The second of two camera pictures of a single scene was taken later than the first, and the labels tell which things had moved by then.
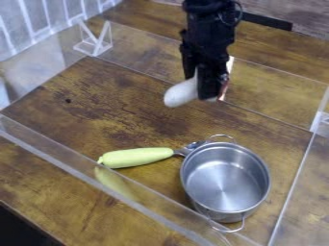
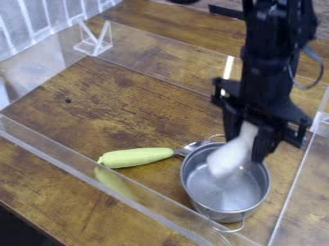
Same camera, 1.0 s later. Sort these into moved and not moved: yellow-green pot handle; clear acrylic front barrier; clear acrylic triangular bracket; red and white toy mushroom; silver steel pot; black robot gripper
Moved: red and white toy mushroom; black robot gripper
Not moved: yellow-green pot handle; clear acrylic front barrier; clear acrylic triangular bracket; silver steel pot
